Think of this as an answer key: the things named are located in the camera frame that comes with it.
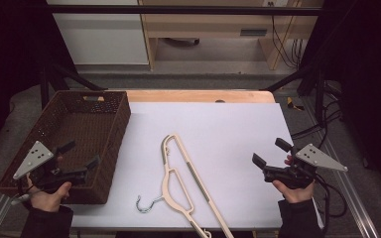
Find white cabinet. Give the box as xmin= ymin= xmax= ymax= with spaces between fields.
xmin=46 ymin=0 xmax=150 ymax=66

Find white paper sheet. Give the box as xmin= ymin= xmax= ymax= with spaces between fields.
xmin=69 ymin=101 xmax=325 ymax=231

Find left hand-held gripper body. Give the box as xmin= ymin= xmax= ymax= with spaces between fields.
xmin=12 ymin=140 xmax=89 ymax=194

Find black floor cables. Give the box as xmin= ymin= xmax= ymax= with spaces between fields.
xmin=290 ymin=80 xmax=345 ymax=141

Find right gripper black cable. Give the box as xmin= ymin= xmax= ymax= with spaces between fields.
xmin=313 ymin=173 xmax=349 ymax=236

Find black horizontal frame bar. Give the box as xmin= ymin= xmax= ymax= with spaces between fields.
xmin=46 ymin=4 xmax=325 ymax=17

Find person's left hand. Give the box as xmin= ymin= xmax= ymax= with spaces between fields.
xmin=26 ymin=177 xmax=73 ymax=213

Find black hanging desk cables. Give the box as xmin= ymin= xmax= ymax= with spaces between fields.
xmin=267 ymin=1 xmax=308 ymax=69

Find black metal frame leg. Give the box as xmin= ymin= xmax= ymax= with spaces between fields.
xmin=263 ymin=61 xmax=329 ymax=127
xmin=39 ymin=61 xmax=109 ymax=111

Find light wooden desk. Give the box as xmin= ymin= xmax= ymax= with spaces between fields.
xmin=138 ymin=0 xmax=325 ymax=71

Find left gripper grey plug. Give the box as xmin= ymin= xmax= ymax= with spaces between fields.
xmin=10 ymin=193 xmax=32 ymax=206

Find beige plastic clothes hanger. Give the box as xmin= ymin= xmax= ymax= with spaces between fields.
xmin=136 ymin=133 xmax=235 ymax=238

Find person's right hand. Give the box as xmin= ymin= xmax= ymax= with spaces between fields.
xmin=272 ymin=155 xmax=316 ymax=204

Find black curtain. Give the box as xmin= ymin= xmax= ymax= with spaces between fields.
xmin=299 ymin=0 xmax=381 ymax=192
xmin=0 ymin=0 xmax=78 ymax=163

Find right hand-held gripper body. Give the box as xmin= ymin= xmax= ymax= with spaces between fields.
xmin=262 ymin=143 xmax=349 ymax=190

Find yellow and black tool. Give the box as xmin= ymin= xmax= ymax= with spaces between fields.
xmin=286 ymin=96 xmax=306 ymax=112

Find brown woven basket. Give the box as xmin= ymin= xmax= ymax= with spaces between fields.
xmin=0 ymin=89 xmax=132 ymax=205

